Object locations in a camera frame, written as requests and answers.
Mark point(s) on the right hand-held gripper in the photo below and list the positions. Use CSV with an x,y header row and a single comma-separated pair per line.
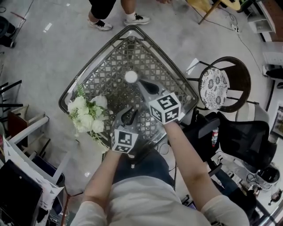
x,y
164,106

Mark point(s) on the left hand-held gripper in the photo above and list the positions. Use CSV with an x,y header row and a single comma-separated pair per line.
x,y
123,139

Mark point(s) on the person's left forearm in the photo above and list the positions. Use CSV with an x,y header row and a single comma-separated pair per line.
x,y
100,176

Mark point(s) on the person's right forearm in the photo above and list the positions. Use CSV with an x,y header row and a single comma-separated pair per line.
x,y
190,163

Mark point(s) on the glass-top metal lattice table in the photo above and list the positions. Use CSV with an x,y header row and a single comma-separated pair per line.
x,y
115,72

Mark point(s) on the white flower bouquet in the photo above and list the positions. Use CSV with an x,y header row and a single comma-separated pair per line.
x,y
85,114

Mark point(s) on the person's dark blue trousers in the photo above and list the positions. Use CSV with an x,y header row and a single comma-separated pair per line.
x,y
143,165

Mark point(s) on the floral seat cushion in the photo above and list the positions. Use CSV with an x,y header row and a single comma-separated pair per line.
x,y
213,88

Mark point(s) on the red and white bottle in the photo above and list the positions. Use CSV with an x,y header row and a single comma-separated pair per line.
x,y
215,136

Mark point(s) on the person's beige shirt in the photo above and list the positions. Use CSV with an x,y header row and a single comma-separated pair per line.
x,y
143,203

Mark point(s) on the round dark metal chair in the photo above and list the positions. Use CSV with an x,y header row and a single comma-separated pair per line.
x,y
239,75

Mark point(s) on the black mesh office chair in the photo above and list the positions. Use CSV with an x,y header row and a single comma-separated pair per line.
x,y
243,136

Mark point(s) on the white power strip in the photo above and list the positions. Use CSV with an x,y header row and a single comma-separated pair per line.
x,y
235,27

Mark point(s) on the yellow wooden table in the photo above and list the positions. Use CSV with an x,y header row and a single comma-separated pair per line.
x,y
230,3

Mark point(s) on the white shelf unit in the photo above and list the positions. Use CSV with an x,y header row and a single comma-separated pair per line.
x,y
262,24

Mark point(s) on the black flat bag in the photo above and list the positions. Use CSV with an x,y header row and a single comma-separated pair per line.
x,y
17,194

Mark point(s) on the white metal frame rack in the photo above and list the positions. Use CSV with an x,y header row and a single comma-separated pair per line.
x,y
33,130

